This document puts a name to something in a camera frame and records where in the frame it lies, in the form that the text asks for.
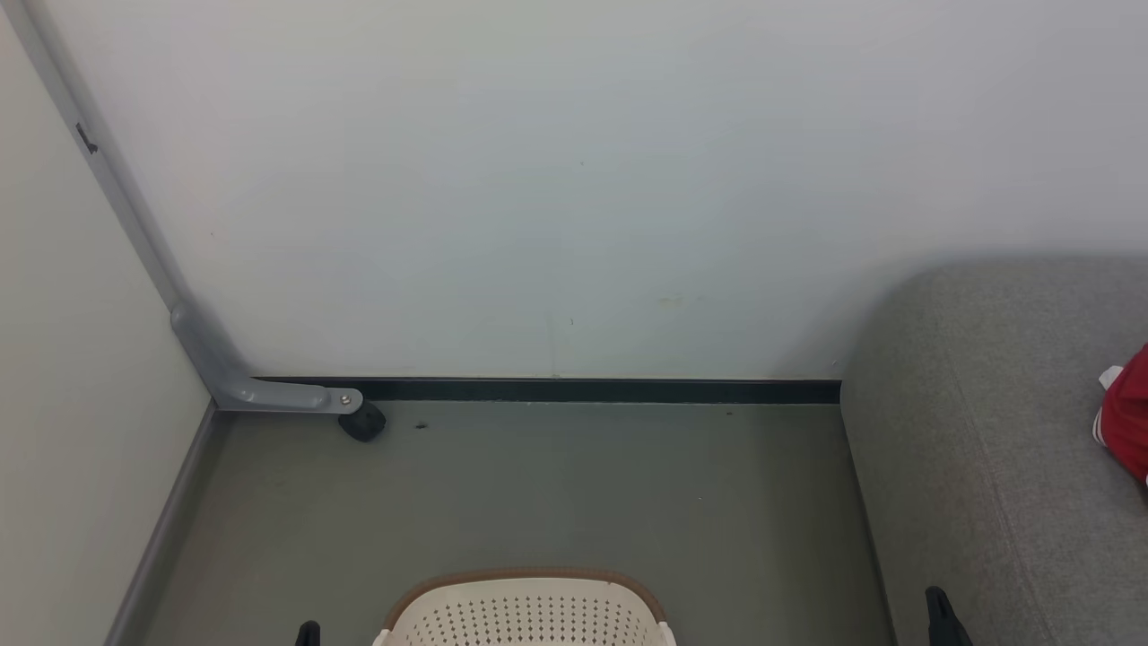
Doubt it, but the beige perforated laundry basket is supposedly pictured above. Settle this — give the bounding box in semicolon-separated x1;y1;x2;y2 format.
372;567;679;646

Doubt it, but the red and white striped garment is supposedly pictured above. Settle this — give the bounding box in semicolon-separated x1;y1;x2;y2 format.
1091;343;1148;491

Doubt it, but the grey fabric sofa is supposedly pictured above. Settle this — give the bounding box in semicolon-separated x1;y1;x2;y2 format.
839;255;1148;646

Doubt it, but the grey partition bottom rail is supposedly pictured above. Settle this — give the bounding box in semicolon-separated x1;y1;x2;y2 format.
101;399;222;646

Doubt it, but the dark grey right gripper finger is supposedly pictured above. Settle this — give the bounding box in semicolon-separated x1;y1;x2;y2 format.
924;587;975;646

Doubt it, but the dark wall baseboard strip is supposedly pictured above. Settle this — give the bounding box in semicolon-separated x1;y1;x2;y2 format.
251;377;842;406

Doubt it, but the grey metal partition frame leg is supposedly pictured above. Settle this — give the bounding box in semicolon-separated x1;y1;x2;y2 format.
0;0;365;416

